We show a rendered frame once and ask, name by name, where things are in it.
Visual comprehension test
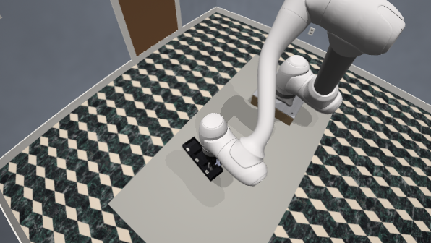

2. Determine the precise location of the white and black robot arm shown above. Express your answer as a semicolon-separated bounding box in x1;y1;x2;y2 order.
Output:
199;0;405;186

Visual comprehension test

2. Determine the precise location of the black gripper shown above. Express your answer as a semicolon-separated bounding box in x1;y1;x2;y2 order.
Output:
205;154;222;170

